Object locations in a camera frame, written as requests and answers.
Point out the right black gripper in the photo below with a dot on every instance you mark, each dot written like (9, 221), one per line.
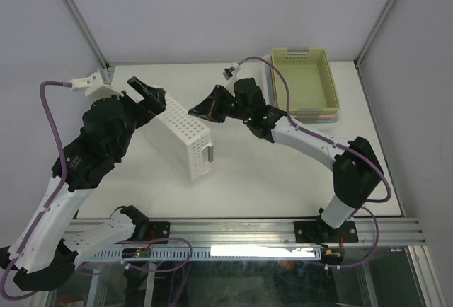
(209, 107)

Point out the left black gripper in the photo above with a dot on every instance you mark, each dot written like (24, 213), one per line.
(154, 102)

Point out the white perforated basket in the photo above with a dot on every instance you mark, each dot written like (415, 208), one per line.
(183, 140)

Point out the green perforated basket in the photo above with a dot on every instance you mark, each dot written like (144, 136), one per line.
(306, 80)

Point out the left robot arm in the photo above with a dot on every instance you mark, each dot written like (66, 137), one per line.
(42, 258)

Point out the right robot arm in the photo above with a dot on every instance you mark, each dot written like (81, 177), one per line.
(354, 165)

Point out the white bottom basket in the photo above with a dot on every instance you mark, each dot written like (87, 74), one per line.
(265, 70)

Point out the pink perforated basket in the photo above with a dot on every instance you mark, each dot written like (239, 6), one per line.
(308, 115)

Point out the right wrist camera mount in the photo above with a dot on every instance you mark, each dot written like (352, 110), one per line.
(230, 75)

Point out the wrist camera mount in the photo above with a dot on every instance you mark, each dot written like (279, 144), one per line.
(230, 75)
(94, 87)

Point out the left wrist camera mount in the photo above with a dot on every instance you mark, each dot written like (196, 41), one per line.
(94, 87)

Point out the aluminium mounting rail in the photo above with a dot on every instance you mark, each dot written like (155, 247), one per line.
(390, 232)

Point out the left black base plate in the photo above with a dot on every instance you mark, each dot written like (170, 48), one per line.
(150, 231)

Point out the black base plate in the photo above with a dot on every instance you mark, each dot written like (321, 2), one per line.
(150, 231)
(317, 232)

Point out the white slotted cable duct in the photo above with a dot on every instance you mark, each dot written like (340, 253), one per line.
(215, 252)

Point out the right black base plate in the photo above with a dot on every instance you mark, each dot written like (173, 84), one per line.
(317, 232)

